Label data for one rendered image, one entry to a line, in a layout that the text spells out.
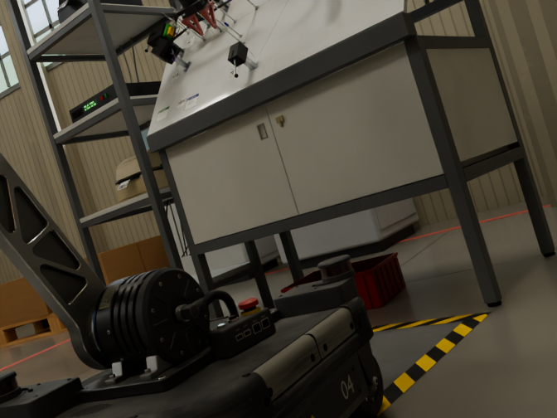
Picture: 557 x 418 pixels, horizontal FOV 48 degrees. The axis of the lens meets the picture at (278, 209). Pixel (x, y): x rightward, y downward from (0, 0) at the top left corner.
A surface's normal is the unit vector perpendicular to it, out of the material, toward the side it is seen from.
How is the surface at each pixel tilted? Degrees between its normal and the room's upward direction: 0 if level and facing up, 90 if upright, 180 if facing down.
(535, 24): 90
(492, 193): 90
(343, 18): 53
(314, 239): 90
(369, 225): 90
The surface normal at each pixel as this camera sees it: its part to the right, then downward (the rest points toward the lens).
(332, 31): -0.66, -0.41
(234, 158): -0.61, 0.20
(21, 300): -0.44, 0.15
